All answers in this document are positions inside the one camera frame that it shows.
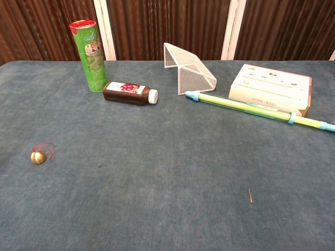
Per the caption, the small golden bell red string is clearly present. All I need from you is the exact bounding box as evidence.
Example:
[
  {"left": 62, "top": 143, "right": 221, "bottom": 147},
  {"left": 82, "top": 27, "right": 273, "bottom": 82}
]
[{"left": 30, "top": 142, "right": 56, "bottom": 165}]

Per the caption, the blue table cloth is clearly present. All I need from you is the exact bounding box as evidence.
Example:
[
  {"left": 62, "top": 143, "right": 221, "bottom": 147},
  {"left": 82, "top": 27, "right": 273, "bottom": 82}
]
[{"left": 0, "top": 60, "right": 335, "bottom": 251}]

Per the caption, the brown bottle white cap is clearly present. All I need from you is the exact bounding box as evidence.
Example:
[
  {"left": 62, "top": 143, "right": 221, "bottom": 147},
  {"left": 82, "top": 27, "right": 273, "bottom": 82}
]
[{"left": 102, "top": 81, "right": 159, "bottom": 106}]

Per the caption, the green blue water pump toy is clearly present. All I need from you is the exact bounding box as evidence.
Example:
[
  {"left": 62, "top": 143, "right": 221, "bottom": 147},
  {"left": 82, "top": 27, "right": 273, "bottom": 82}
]
[{"left": 185, "top": 90, "right": 335, "bottom": 133}]

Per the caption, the green chips can red lid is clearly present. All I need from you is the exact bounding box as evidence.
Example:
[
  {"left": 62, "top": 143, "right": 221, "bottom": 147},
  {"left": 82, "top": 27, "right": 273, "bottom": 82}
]
[{"left": 69, "top": 19, "right": 108, "bottom": 93}]

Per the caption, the brown slatted partition panel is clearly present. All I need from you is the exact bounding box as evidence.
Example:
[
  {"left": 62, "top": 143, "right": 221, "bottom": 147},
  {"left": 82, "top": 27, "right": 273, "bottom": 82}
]
[
  {"left": 234, "top": 0, "right": 335, "bottom": 61},
  {"left": 106, "top": 0, "right": 231, "bottom": 61},
  {"left": 0, "top": 0, "right": 106, "bottom": 66}
]

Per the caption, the white cardboard box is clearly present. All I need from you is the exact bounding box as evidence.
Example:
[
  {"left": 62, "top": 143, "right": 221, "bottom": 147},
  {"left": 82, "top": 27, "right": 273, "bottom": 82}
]
[{"left": 228, "top": 63, "right": 313, "bottom": 118}]

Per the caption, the white wire mesh stand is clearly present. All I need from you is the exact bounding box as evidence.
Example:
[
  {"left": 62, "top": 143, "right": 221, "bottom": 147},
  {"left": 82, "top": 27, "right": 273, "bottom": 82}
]
[{"left": 163, "top": 42, "right": 218, "bottom": 96}]

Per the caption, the white partition post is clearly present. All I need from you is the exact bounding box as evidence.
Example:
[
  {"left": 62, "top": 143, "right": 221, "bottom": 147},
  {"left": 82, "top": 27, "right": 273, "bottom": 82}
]
[
  {"left": 220, "top": 0, "right": 247, "bottom": 61},
  {"left": 93, "top": 0, "right": 117, "bottom": 61}
]

